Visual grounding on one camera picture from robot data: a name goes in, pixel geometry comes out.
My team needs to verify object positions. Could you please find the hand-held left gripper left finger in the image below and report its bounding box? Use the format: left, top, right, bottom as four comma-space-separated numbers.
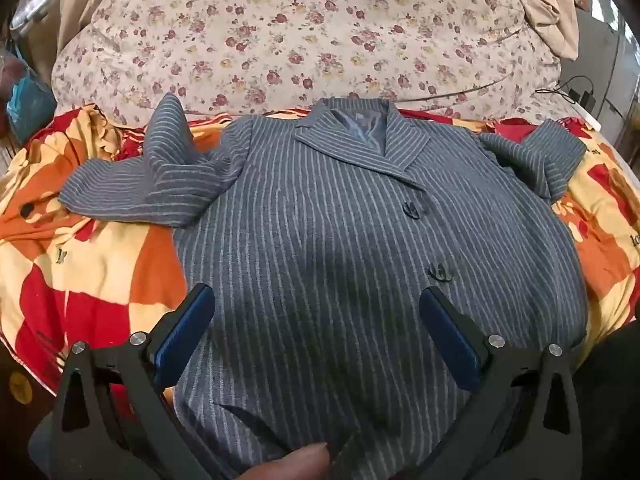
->
50, 282, 217, 480

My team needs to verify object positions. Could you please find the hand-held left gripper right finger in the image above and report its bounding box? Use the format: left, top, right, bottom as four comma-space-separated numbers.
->
419, 286, 598, 480

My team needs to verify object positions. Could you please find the grey striped jacket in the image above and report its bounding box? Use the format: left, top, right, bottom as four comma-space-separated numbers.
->
59, 94, 590, 480

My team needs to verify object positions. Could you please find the person's left hand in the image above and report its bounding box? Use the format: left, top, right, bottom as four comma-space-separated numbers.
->
250, 442, 331, 480

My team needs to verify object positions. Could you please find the red orange yellow printed blanket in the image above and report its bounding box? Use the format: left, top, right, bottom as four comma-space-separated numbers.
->
0, 102, 640, 406

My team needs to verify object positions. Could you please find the person's dark clothing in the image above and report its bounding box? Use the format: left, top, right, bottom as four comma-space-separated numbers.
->
575, 310, 640, 480

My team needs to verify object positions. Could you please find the blue plastic bag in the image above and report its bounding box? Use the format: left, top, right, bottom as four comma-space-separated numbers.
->
5, 42, 58, 146

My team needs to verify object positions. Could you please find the floral quilt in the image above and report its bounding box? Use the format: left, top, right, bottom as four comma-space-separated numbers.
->
51, 0, 576, 128

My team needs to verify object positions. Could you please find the white cabinet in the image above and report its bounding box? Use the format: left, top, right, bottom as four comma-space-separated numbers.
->
575, 0, 640, 151

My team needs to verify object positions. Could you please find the beige cloth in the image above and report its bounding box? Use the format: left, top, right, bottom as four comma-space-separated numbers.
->
487, 0, 581, 61
57, 0, 151, 56

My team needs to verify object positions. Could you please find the silver plastic bag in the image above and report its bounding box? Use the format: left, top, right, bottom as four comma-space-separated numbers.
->
10, 0, 61, 36

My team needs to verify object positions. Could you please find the black charger cable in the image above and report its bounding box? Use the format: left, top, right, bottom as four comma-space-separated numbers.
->
535, 75, 598, 111

